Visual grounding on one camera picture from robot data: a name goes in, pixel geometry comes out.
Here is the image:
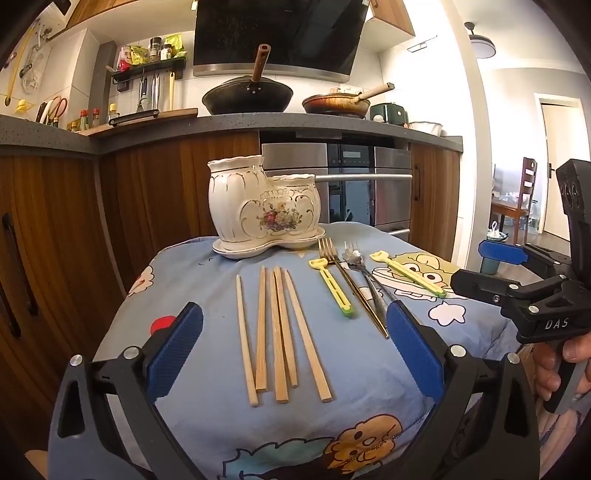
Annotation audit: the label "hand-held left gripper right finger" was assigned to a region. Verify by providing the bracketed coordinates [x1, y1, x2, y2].
[385, 300, 541, 480]

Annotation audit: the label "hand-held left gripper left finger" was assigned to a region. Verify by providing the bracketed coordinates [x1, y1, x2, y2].
[48, 302, 205, 480]

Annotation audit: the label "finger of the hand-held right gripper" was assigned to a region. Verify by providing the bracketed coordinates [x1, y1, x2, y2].
[450, 268, 573, 320]
[478, 239, 575, 280]

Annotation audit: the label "wooden chopstick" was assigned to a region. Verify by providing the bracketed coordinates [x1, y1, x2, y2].
[283, 269, 333, 403]
[270, 267, 289, 403]
[235, 274, 260, 407]
[255, 265, 269, 393]
[276, 268, 299, 387]

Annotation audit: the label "yellow plastic toy shovel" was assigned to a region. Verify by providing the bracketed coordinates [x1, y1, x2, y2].
[308, 258, 356, 319]
[369, 250, 448, 298]

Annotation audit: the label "gold metal fork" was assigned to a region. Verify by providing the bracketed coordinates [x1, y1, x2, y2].
[318, 237, 391, 340]

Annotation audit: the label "silver metal fork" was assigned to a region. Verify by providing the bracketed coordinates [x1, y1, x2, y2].
[342, 241, 393, 319]

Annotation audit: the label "cream floral ceramic holder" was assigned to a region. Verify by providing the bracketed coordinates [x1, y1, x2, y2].
[207, 156, 322, 244]

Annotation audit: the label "person's right hand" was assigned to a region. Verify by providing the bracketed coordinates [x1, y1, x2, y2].
[530, 332, 591, 401]

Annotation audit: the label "teal container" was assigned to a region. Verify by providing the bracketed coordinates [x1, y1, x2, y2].
[480, 222, 509, 275]

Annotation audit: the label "blue cartoon printed blanket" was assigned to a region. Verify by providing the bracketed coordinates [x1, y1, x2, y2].
[95, 222, 529, 480]

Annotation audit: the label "wooden chair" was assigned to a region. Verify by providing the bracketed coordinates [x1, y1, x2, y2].
[490, 157, 539, 232]

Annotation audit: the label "white door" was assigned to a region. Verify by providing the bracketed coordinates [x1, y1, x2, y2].
[534, 92, 587, 241]

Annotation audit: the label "cream ceramic saucer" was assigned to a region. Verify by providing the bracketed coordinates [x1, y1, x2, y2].
[212, 226, 327, 259]

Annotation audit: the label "stainless steel oven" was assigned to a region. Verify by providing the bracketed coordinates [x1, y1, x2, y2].
[261, 142, 413, 243]

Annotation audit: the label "white bowl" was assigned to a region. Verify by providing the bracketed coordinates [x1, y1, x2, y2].
[409, 121, 445, 137]

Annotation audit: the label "wooden lower kitchen cabinets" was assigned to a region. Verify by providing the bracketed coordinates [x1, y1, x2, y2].
[0, 131, 462, 416]

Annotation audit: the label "wooden kitchen cabinets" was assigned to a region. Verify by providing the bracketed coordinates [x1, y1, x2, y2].
[0, 131, 462, 416]
[60, 0, 416, 37]

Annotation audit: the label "striped beige clothing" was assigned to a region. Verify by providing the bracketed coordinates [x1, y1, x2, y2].
[522, 406, 591, 480]

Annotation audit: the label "green kitchen appliance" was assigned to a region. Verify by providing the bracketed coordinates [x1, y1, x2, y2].
[370, 102, 402, 125]

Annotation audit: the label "ceiling fan lamp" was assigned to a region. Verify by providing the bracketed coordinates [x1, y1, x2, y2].
[464, 21, 497, 60]

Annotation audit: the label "brown frying pan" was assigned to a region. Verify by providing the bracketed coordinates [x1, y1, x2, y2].
[302, 82, 396, 120]

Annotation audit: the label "grey kitchen countertop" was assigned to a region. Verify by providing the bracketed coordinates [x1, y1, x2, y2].
[0, 113, 464, 155]

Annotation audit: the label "wooden cutting board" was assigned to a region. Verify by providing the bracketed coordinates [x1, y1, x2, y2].
[76, 107, 199, 136]

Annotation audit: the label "black wok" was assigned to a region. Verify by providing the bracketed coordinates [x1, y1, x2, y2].
[202, 44, 295, 116]

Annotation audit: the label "wooden upper kitchen cabinets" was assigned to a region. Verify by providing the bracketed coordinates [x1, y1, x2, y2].
[60, 0, 416, 37]

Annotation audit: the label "black range hood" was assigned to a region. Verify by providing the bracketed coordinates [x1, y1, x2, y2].
[192, 0, 370, 84]

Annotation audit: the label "black cabinet handle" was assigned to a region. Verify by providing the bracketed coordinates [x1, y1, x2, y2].
[0, 281, 21, 337]
[2, 212, 38, 317]

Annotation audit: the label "red handled scissors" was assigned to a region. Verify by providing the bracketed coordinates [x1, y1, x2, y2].
[46, 96, 69, 121]

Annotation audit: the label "black wall shelf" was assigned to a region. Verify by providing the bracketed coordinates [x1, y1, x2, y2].
[105, 55, 188, 90]

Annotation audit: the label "yellow wall hose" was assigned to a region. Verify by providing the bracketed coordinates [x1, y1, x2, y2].
[4, 23, 38, 107]

